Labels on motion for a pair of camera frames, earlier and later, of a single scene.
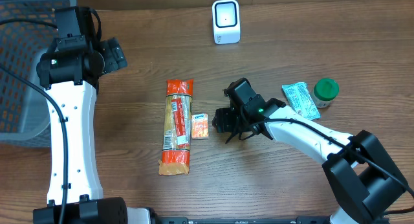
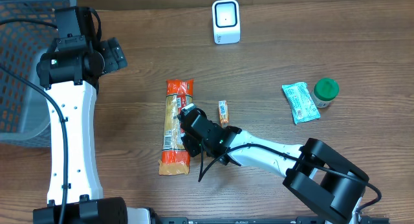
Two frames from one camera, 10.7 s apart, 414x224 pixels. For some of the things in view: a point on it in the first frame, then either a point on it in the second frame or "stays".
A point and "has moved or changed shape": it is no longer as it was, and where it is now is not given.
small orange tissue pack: (200, 125) has moved or changed shape
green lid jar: (325, 91) stays
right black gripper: (223, 119) -> (187, 127)
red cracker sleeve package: (176, 140) stays
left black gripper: (114, 54) stays
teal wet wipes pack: (301, 100) stays
